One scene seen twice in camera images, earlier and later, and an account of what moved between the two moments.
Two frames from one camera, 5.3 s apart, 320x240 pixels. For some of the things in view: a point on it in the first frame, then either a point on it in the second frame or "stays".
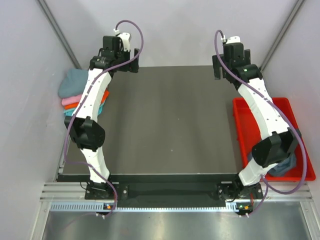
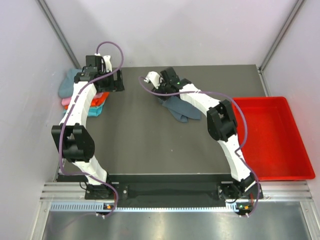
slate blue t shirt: [283, 168] → [181, 109]
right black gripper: [216, 65] → [161, 83]
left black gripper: [133, 66] → [113, 87]
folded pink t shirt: [70, 100] stays
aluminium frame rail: [272, 192] stays
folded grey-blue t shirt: [73, 84] stays
